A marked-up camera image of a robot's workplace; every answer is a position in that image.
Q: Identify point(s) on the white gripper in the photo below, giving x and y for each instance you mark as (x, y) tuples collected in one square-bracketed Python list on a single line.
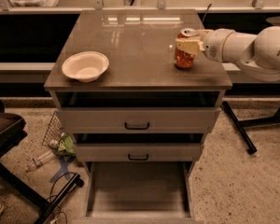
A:
[(213, 45)]

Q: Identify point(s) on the red coke can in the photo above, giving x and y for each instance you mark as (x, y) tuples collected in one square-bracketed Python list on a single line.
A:
[(182, 59)]

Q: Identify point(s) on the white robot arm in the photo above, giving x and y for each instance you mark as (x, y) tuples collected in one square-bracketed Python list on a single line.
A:
[(257, 56)]

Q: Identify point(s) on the grey drawer cabinet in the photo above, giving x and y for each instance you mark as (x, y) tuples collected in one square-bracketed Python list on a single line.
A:
[(140, 47)]

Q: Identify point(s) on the top grey drawer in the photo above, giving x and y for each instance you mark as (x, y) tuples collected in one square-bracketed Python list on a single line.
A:
[(138, 120)]

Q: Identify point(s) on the middle grey drawer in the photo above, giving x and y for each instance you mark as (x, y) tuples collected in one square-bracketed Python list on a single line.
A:
[(138, 152)]

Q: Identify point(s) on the bottom open grey drawer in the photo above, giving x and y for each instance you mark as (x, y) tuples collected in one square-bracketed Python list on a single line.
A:
[(138, 193)]

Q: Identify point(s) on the white paper bowl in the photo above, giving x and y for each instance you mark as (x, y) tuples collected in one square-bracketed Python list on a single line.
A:
[(85, 66)]

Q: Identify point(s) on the green chip bag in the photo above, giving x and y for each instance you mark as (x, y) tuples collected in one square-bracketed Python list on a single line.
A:
[(62, 146)]

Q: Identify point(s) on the blue tape cross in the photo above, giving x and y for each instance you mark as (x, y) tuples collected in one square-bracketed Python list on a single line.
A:
[(63, 171)]

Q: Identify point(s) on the black stand base bar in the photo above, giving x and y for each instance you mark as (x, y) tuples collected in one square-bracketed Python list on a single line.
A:
[(53, 201)]

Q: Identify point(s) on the clear plastic bottle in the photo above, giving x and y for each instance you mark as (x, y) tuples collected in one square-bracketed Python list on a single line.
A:
[(39, 161)]

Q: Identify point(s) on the black table leg frame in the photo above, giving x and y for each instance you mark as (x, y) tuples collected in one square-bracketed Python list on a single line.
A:
[(240, 125)]

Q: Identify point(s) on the wire mesh basket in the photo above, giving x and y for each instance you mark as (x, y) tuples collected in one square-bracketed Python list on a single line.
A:
[(53, 132)]

